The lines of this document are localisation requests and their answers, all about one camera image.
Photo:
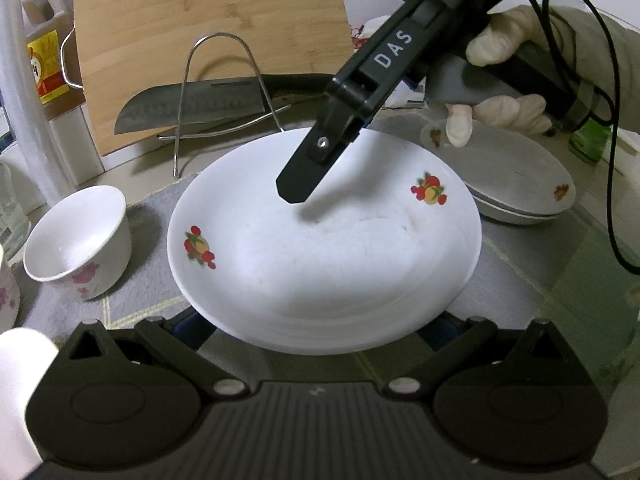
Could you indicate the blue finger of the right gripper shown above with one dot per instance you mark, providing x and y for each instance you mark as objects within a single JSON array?
[{"x": 336, "y": 127}]

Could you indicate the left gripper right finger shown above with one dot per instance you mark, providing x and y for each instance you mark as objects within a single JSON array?
[{"x": 457, "y": 347}]

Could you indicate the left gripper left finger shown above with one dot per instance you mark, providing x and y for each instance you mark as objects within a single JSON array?
[{"x": 175, "y": 343}]

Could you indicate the white bowl pink flowers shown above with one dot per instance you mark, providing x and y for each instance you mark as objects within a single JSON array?
[{"x": 10, "y": 295}]

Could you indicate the right hand white glove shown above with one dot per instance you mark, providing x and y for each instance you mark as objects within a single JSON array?
[{"x": 506, "y": 32}]

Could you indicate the grey checked table mat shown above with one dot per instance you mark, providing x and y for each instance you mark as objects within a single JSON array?
[{"x": 563, "y": 270}]

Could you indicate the bamboo cutting board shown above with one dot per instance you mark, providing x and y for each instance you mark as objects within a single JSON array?
[{"x": 126, "y": 46}]

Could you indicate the white paper towel roll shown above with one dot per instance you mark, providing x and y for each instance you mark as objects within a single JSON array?
[{"x": 25, "y": 113}]

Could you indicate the cooking oil bottle yellow label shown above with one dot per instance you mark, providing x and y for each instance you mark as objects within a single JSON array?
[{"x": 46, "y": 24}]

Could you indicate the metal wire rack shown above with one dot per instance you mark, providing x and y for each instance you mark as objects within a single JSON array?
[{"x": 206, "y": 101}]

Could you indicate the kitchen knife black handle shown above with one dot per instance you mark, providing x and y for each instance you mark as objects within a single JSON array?
[{"x": 144, "y": 112}]

